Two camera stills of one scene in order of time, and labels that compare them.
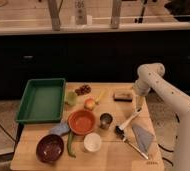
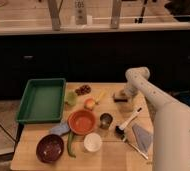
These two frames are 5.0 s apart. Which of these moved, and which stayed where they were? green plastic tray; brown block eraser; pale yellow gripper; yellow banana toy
Moved: pale yellow gripper
Stayed: brown block eraser; yellow banana toy; green plastic tray
